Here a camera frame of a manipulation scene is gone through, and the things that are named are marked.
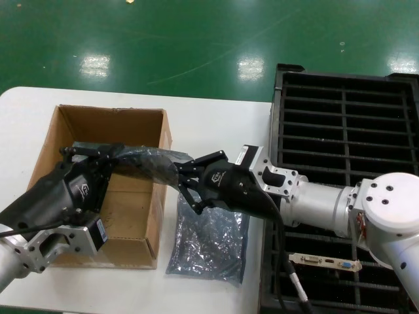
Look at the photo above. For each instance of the antistatic bag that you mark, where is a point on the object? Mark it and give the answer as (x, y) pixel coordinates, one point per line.
(150, 163)
(209, 248)

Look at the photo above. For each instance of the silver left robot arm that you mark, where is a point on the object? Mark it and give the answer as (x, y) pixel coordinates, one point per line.
(10, 261)

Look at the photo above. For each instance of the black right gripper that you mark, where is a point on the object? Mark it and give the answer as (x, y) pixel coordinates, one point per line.
(229, 186)

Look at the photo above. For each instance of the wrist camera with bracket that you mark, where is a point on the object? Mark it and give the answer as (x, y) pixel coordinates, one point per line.
(65, 243)
(271, 176)

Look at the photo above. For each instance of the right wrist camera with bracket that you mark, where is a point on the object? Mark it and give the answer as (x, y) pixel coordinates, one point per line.
(271, 176)

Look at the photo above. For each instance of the flat empty antistatic bag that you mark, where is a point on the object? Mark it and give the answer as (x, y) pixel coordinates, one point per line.
(209, 248)

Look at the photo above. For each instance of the brown cardboard box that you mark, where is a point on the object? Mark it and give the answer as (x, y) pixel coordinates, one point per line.
(49, 147)

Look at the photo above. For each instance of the black slotted plastic container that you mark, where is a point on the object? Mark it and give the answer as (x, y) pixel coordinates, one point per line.
(327, 78)

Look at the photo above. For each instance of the graphics card with metal bracket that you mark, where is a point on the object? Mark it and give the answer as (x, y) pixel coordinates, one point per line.
(304, 260)

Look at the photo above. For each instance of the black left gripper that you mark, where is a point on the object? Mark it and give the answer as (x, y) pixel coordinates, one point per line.
(55, 196)

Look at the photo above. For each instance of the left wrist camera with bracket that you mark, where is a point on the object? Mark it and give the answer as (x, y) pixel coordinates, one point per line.
(65, 243)

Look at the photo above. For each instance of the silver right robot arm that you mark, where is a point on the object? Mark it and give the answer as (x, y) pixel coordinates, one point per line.
(376, 212)

